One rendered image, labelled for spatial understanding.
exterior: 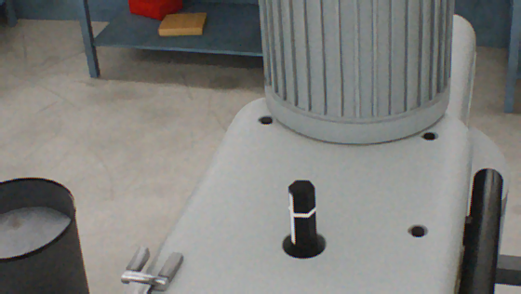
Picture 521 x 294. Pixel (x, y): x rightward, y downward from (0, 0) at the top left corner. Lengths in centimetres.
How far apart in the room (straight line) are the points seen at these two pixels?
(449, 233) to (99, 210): 333
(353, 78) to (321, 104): 4
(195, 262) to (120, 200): 332
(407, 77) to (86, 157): 366
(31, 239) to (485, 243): 239
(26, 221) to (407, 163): 247
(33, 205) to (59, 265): 40
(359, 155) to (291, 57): 12
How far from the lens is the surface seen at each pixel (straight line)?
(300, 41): 77
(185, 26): 494
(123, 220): 386
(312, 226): 67
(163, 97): 478
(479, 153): 140
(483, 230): 84
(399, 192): 75
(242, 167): 78
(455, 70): 124
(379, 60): 77
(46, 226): 309
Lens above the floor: 234
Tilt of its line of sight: 34 degrees down
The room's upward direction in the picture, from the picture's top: 5 degrees counter-clockwise
